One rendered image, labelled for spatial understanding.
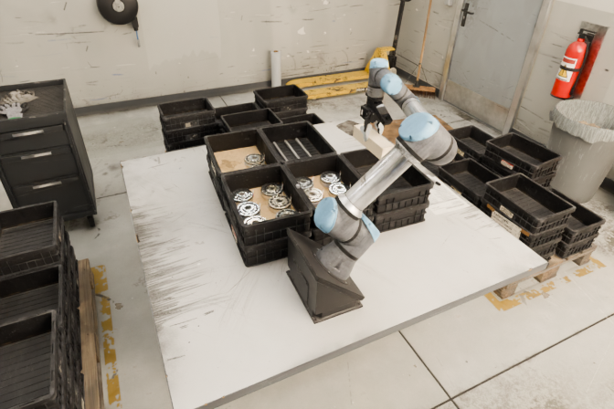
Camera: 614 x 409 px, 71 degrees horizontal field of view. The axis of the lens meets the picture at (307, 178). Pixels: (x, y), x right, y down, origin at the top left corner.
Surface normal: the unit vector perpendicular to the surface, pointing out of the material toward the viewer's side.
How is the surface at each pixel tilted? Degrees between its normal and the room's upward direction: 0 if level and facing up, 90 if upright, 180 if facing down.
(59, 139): 90
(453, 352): 0
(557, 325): 0
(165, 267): 0
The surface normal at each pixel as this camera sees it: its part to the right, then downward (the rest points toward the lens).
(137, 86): 0.43, 0.51
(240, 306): 0.03, -0.83
